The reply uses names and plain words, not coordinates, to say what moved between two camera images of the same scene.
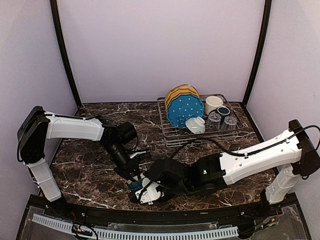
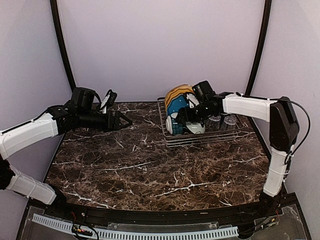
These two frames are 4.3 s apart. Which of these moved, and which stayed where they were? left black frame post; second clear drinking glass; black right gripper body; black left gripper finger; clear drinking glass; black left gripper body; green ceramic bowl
Moved: black right gripper body; black left gripper body; black left gripper finger
Stayed: second clear drinking glass; clear drinking glass; left black frame post; green ceramic bowl
